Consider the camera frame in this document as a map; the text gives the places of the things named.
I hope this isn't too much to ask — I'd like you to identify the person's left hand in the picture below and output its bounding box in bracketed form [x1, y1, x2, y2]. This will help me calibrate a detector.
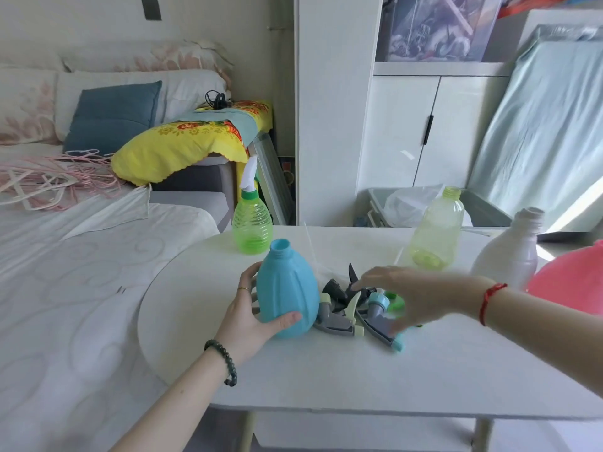
[214, 262, 303, 369]

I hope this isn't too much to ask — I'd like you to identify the person's right hand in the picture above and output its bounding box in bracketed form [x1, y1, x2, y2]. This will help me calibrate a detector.
[351, 266, 492, 336]

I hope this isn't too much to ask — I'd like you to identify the blue plastic spray bottle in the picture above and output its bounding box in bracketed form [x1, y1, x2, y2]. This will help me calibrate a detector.
[256, 238, 320, 339]

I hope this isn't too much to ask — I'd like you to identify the person's right forearm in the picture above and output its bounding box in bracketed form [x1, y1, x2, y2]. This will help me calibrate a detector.
[481, 281, 603, 399]

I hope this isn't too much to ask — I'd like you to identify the person's left forearm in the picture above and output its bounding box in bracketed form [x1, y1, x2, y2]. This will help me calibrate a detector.
[111, 346, 236, 452]

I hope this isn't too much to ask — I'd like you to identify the grey spray head blue nozzle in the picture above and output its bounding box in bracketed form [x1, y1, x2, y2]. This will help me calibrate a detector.
[355, 292, 407, 354]

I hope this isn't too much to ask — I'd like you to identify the grey spray head cream trigger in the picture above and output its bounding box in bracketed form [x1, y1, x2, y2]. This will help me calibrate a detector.
[313, 291, 366, 339]

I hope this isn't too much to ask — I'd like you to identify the black spray head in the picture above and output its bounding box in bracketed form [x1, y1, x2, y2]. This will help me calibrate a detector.
[322, 263, 374, 304]

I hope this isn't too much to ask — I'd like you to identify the clear yellow-green plastic bottle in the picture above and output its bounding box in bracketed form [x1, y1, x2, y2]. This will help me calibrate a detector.
[407, 186, 466, 272]

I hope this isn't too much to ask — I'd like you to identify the green spray bottle white trigger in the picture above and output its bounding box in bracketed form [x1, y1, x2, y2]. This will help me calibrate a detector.
[231, 155, 274, 256]

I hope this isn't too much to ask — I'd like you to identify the white table leg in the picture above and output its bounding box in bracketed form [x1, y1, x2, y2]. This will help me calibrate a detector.
[470, 418, 494, 452]
[237, 411, 258, 452]

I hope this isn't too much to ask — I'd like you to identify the white plastic bag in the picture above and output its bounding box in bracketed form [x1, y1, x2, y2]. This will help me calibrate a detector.
[383, 183, 473, 229]

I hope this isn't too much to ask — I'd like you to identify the white plastic bottle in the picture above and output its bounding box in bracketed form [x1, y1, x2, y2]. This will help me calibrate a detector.
[470, 207, 546, 292]

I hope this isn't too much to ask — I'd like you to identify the grey bin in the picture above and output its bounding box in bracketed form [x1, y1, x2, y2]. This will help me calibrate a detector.
[367, 186, 513, 229]

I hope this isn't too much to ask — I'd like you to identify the white folded rack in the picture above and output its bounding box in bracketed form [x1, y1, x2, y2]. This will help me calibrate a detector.
[251, 132, 296, 226]

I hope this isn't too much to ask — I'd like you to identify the pink plastic bottle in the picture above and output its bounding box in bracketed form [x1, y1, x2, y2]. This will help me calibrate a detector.
[526, 240, 603, 316]

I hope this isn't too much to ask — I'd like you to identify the yellow floral cloth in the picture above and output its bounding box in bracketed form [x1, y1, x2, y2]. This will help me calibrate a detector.
[110, 100, 274, 188]

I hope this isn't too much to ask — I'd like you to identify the light blue cloth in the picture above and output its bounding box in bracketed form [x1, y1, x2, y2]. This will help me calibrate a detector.
[175, 107, 258, 147]

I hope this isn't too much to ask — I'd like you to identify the white quilted bed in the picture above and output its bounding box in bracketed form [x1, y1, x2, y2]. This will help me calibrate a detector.
[0, 141, 222, 452]

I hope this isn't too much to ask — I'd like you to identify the white cabinet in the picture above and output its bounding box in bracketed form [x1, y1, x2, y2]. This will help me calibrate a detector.
[294, 0, 515, 227]

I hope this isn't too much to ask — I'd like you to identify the mattress in pale green cover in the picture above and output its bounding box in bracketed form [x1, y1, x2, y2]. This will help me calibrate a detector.
[466, 23, 603, 234]

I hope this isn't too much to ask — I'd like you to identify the white pillow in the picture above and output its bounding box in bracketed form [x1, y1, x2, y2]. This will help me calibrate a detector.
[54, 69, 230, 143]

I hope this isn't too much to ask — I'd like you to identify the blue cushion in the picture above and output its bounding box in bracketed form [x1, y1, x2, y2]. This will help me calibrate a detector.
[62, 80, 163, 156]

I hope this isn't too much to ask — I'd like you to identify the pile of pink white hangers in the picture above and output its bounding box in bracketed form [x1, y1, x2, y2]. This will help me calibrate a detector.
[0, 149, 127, 213]

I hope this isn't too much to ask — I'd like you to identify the pink floral pillow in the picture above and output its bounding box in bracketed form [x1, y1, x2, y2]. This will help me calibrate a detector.
[60, 39, 235, 77]
[0, 67, 60, 146]

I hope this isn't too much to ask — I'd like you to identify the clear storage box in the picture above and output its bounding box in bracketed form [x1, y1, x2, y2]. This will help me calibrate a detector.
[376, 0, 506, 63]

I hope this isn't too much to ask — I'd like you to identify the orange box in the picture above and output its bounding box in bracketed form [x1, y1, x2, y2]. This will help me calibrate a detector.
[497, 0, 581, 19]

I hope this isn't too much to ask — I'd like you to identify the green bead bracelet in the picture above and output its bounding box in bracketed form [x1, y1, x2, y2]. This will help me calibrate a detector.
[204, 340, 238, 387]

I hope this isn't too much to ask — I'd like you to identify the red string bracelet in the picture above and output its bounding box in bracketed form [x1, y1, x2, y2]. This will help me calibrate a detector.
[479, 282, 508, 327]

